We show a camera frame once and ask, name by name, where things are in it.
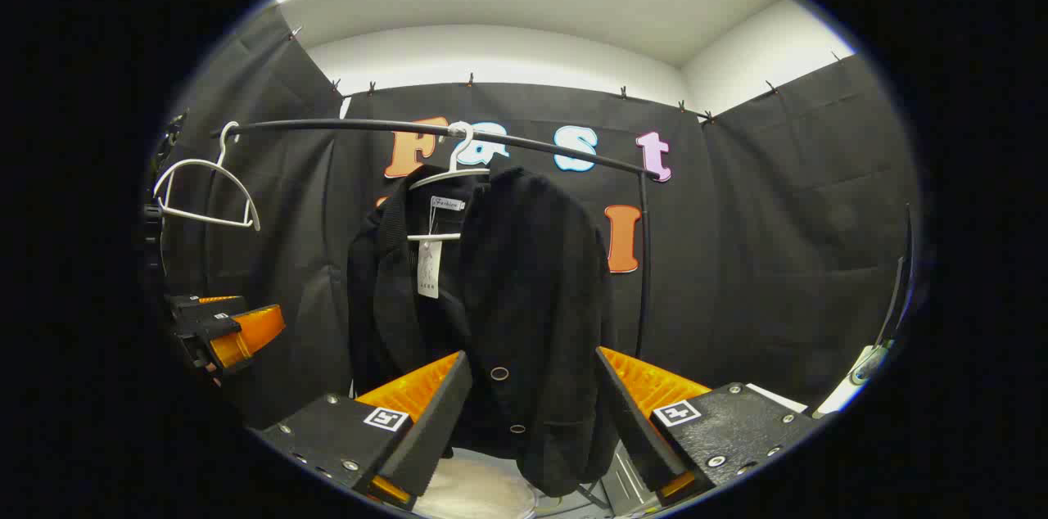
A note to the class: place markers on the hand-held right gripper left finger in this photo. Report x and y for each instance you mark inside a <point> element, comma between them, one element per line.
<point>434,429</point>

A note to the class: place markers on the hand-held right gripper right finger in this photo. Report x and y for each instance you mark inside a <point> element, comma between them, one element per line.
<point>634,429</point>

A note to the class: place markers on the black backdrop cloth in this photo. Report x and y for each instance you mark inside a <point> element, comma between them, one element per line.
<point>778,216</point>

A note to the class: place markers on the row of black clips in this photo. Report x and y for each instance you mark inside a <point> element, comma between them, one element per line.
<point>471,79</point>

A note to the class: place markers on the white paper price tag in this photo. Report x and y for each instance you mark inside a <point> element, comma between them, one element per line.
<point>430,273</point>

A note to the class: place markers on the black knit cardigan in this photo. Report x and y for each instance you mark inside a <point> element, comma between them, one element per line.
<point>532,273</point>

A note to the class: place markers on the white plastic hanger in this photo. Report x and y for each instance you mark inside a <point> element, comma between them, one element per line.
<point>196,163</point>
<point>455,172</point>

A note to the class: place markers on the grey metal frame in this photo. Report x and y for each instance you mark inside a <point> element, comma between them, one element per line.
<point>868,359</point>

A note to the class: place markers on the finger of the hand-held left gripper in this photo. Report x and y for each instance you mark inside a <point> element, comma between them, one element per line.
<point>190,306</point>
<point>246,335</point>

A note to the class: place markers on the black clothes rack rail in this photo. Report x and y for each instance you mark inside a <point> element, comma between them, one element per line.
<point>327,123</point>

